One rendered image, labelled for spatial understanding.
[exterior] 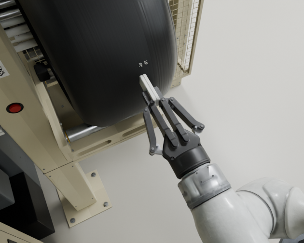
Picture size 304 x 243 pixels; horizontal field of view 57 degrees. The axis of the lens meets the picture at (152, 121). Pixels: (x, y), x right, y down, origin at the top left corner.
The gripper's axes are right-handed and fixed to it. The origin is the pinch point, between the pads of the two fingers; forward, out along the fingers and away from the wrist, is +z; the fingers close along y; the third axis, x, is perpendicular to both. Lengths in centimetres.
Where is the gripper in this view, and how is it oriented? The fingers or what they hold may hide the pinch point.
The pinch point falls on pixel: (148, 90)
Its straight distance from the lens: 62.4
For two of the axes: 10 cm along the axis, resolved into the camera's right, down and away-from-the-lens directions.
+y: -8.9, 3.9, -2.4
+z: -4.5, -8.2, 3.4
